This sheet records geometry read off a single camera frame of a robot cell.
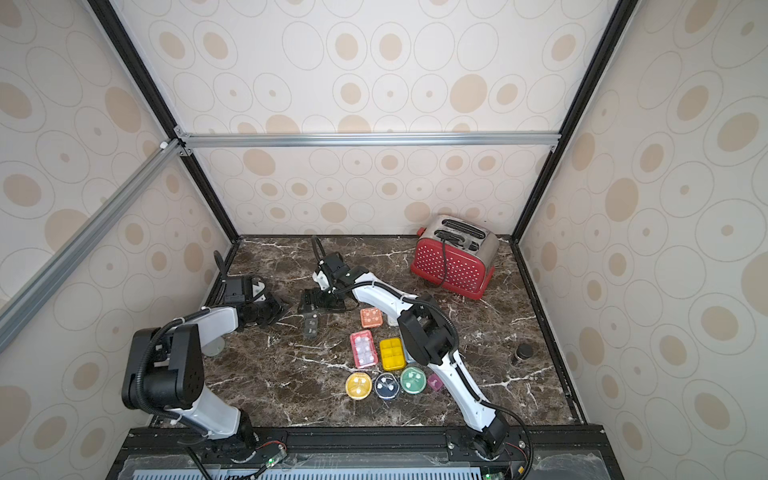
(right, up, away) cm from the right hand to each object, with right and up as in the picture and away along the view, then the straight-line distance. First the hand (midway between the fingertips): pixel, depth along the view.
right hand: (322, 305), depth 93 cm
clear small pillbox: (-4, -7, +1) cm, 8 cm away
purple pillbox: (+34, -20, -11) cm, 41 cm away
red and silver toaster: (+41, +16, -2) cm, 44 cm away
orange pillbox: (+15, -5, +4) cm, 16 cm away
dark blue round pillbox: (+20, -21, -11) cm, 31 cm away
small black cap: (+57, -11, -14) cm, 60 cm away
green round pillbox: (+28, -20, -10) cm, 36 cm away
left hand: (-7, +1, 0) cm, 8 cm away
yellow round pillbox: (+12, -21, -10) cm, 27 cm away
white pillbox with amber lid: (+22, -14, -6) cm, 27 cm away
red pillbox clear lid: (+13, -12, -3) cm, 19 cm away
